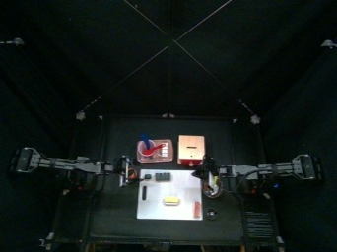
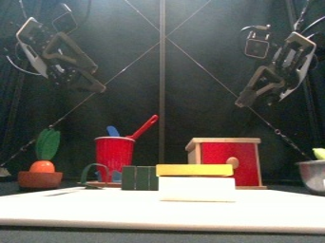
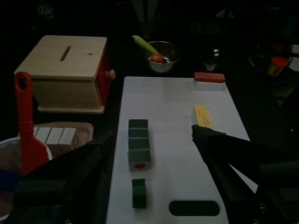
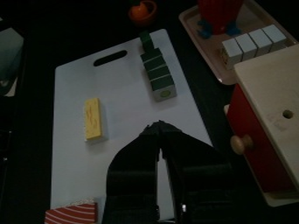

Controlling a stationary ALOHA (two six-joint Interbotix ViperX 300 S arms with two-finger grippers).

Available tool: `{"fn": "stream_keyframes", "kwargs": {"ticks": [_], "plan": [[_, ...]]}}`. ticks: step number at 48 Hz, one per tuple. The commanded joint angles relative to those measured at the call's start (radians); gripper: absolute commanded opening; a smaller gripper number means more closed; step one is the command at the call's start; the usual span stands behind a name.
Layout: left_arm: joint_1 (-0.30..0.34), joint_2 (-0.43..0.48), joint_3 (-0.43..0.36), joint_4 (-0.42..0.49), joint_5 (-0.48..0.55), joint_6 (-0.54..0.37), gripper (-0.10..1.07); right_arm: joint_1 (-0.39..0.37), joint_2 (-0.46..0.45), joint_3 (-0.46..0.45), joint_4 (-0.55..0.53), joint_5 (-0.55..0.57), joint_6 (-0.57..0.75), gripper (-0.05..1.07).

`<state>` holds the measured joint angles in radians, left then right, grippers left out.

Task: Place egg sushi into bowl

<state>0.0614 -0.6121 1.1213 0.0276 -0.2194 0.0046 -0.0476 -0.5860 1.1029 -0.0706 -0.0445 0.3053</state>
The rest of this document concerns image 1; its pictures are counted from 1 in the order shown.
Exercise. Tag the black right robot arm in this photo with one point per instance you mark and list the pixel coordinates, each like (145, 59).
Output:
(281, 169)

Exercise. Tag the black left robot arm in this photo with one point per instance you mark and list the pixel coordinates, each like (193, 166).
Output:
(57, 163)

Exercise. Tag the metal bowl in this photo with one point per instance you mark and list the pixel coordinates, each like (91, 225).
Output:
(213, 193)

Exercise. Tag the yellow egg sushi toy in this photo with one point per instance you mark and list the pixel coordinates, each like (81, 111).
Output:
(172, 200)

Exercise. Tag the toy carrot in pot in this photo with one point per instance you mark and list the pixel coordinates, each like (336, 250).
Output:
(131, 174)

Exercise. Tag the single dark green block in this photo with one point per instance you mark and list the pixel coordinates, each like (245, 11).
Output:
(148, 176)

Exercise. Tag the black marker pen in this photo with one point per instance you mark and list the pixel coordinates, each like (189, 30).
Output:
(144, 193)

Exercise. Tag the wooden box red drawer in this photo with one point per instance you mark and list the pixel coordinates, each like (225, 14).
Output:
(192, 150)

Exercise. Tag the pink translucent tray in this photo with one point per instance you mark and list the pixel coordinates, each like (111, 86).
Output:
(156, 157)

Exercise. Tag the red flat strip toy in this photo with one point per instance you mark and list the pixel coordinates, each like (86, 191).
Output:
(197, 208)

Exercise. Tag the blue toy utensil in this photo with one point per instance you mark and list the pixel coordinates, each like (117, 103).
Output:
(145, 139)

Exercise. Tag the small black round object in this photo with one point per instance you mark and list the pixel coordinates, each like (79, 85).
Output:
(212, 213)

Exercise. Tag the red toy spoon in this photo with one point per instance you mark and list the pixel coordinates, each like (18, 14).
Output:
(157, 147)

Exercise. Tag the white rectangular board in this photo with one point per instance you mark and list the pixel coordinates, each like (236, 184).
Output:
(176, 210)

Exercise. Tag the white text label sticker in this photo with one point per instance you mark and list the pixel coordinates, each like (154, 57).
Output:
(259, 225)

